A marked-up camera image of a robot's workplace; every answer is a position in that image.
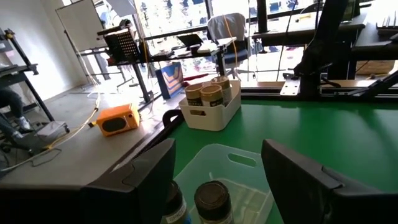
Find orange speaker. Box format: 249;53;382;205
95;103;141;138

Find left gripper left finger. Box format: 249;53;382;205
81;138;177;224

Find yellow hanging cord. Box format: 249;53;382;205
222;14;239;68

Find office chair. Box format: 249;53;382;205
206;12;259;80

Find person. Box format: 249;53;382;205
0;88;32;139

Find white hanging sheet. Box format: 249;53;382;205
104;0;138;18

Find black laptop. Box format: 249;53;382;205
176;33;205;48

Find black perforated box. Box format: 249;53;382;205
103;28;140;63

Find black office desk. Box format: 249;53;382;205
76;35;239;105
251;12;368;47

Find black table handle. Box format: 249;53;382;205
162;108;185;138

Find clear plastic bin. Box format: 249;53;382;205
172;142;275;224

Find blue board with gold chevrons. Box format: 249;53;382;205
154;61;185;100

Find whiteboard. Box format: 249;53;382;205
55;0;109;53

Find white plastic bin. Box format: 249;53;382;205
178;80;243;132

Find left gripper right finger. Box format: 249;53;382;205
261;138;398;224

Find grey wheeled base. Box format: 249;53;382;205
29;120;71;152

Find red floor bar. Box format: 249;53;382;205
183;73;210;87

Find black-lidded spice jar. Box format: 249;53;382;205
161;179;192;224
193;180;235;224

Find side desk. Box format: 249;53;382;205
350;12;398;62

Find black equipment stand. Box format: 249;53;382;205
0;27;56;123

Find green table mat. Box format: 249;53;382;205
169;98;398;224

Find tan-lidded spice jar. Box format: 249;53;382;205
210;75;233;106
184;83;205;108
200;84;224;108

